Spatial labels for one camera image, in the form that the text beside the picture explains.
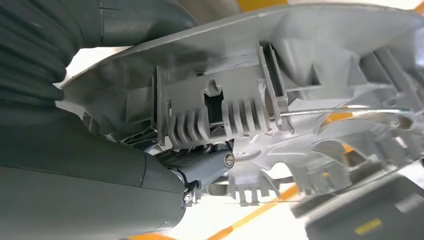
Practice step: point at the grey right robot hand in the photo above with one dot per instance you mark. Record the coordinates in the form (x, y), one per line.
(66, 192)

